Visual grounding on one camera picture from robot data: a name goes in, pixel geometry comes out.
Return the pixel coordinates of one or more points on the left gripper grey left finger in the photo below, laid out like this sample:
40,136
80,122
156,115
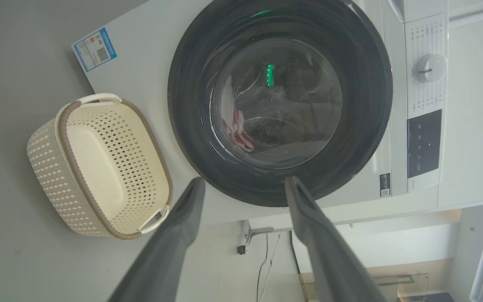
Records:
162,260

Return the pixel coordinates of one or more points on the white and red striped garment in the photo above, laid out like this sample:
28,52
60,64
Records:
237,126

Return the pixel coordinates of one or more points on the white washing machine dial knob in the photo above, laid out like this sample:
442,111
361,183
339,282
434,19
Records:
431,68

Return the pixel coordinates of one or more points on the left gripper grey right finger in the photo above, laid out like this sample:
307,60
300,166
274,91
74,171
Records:
329,260

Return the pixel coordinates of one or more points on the washing machine round door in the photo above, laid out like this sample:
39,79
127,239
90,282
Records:
191,105

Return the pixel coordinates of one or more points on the white front-load washing machine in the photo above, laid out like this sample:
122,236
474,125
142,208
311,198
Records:
141,63

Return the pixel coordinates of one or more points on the cream perforated laundry basket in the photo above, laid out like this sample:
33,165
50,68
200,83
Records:
99,167

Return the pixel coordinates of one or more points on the small dark QR sticker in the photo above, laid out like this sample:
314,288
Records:
385,184

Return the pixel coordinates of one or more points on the dark washing machine display panel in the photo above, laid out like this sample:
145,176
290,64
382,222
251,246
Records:
424,144

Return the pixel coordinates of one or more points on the stainless steel washing machine drum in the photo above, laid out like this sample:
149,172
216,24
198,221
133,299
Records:
271,132

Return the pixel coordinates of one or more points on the blue energy label sticker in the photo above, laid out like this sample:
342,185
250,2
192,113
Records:
94,49

